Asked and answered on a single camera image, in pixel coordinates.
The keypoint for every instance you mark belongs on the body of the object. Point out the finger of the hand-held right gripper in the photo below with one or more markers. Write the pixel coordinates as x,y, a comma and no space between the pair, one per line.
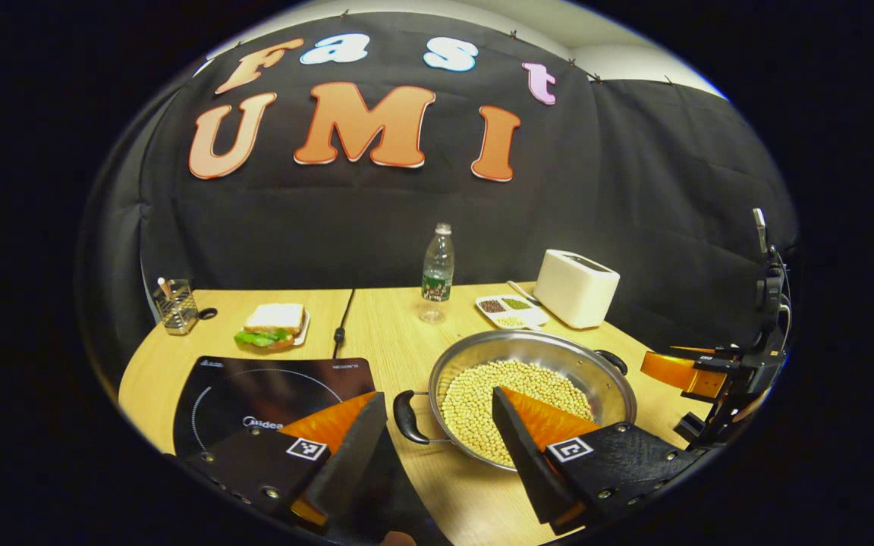
680,371

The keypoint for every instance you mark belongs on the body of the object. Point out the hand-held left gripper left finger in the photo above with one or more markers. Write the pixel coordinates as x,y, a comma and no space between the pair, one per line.
353,455

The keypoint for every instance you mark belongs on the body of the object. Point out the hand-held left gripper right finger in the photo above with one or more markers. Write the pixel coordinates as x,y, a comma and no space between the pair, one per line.
528,462

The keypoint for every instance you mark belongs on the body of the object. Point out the black induction cooktop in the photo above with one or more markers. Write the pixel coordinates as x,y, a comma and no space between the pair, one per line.
255,394

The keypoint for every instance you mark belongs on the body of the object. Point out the pile of soybeans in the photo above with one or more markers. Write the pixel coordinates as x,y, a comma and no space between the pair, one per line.
475,402

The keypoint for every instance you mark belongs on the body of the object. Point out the white toaster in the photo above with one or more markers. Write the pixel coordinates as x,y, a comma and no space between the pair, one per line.
573,292

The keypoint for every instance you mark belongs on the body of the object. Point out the small white plate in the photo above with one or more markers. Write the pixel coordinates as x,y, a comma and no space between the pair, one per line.
303,330

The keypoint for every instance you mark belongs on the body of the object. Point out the white divided bean dish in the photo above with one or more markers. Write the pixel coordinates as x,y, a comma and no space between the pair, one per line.
509,311

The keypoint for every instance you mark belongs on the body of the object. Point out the sandwich with lettuce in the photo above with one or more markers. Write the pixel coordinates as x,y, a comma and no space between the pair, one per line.
274,322

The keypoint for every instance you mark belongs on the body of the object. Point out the clear plastic water bottle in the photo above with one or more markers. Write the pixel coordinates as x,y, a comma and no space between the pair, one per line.
438,273

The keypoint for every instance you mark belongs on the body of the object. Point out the small black object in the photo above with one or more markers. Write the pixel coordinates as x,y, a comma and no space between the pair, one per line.
208,313

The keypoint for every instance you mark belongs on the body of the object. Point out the black backdrop cloth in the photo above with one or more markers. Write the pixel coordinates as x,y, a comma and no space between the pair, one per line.
331,227

